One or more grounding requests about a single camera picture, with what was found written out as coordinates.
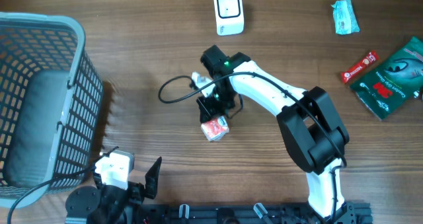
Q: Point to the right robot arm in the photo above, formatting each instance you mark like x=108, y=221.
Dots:
x=311, y=128

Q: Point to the white barcode scanner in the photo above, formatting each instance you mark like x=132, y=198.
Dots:
x=229, y=17

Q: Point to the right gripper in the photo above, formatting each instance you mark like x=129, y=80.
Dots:
x=207, y=111

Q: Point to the red stick sachet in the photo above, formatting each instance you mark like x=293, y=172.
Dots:
x=369, y=59

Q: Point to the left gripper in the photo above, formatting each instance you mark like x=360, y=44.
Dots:
x=137, y=191

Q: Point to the teal wet wipes pack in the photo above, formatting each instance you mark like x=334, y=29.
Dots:
x=345, y=21

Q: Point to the grey plastic mesh basket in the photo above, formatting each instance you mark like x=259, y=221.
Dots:
x=51, y=96

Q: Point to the red white snack packet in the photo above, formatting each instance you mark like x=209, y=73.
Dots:
x=215, y=129

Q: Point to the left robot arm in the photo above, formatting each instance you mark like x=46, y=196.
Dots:
x=105, y=204

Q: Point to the green 3M package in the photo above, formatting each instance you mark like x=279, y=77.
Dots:
x=386, y=87

